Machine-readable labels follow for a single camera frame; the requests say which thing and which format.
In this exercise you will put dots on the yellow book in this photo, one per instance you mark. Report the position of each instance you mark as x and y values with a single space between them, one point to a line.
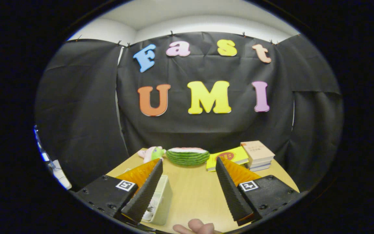
235 156

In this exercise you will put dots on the beige cover book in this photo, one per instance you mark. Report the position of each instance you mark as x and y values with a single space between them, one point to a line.
256 151

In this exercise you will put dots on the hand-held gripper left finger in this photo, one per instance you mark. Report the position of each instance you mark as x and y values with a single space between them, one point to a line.
144 191

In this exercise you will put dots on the pink and green plush toy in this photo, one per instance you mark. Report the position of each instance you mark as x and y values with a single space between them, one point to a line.
154 152

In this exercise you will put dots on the blue edged book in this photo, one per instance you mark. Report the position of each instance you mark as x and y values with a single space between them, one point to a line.
261 168

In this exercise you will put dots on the white striped canvas shoe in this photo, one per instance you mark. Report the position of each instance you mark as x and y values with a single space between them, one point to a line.
152 208

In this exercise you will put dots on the white cover book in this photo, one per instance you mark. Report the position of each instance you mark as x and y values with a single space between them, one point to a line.
261 164

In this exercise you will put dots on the green fabric storage box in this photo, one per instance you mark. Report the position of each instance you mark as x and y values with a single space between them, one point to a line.
164 201

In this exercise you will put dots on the watermelon slice plush toy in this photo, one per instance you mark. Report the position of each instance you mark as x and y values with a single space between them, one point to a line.
187 157

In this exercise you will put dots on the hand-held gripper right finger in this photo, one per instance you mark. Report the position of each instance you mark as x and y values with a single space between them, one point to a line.
232 191

